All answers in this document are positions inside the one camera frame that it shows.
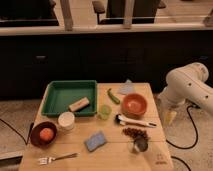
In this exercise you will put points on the blue sponge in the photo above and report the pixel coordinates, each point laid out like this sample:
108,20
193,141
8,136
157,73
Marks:
95,141

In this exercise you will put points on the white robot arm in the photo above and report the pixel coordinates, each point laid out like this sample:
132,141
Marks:
186,83

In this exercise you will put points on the green chili pepper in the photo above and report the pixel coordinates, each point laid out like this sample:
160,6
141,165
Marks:
113,97

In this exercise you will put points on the small green cup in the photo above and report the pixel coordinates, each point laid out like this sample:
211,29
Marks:
104,112

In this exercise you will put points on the wooden block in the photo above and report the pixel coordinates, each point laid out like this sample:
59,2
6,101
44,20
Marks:
79,104

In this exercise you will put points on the orange bowl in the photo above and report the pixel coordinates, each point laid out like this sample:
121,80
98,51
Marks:
134,105

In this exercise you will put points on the green plastic tray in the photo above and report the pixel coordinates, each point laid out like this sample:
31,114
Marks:
61,94

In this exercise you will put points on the white round container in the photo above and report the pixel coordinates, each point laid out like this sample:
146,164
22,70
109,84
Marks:
66,120

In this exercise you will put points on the brown pine cone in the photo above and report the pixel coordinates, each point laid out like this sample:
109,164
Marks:
134,133

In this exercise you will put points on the metal cup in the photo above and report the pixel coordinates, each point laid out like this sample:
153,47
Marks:
140,145

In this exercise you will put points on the black office chair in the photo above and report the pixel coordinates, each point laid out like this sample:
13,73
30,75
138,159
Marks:
127,11

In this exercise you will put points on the orange fruit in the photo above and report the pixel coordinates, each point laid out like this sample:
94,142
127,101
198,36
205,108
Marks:
46,134

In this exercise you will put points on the dark brown bowl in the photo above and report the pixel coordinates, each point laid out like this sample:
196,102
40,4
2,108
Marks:
35,138

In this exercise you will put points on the silver fork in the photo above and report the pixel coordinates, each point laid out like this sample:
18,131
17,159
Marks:
48,160

